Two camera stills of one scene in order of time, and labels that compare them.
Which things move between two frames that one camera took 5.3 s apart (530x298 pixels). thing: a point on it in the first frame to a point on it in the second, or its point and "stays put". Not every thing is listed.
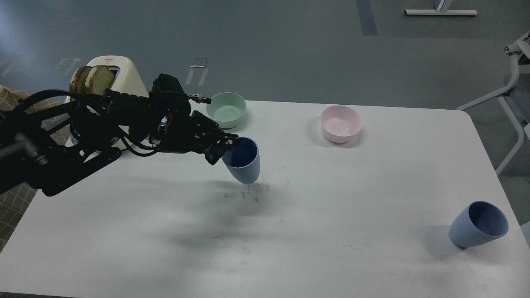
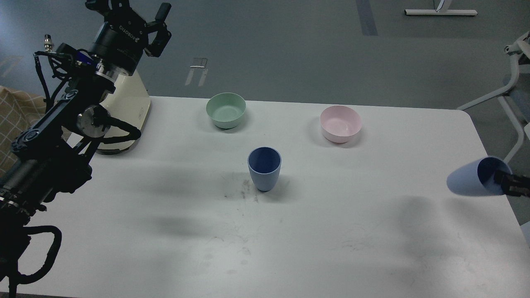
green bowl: [226, 109] stays put
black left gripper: [174, 127] to [119, 44]
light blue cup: [477, 223] to [477, 178]
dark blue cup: [242, 159] to [264, 163]
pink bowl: [340, 123] stays put
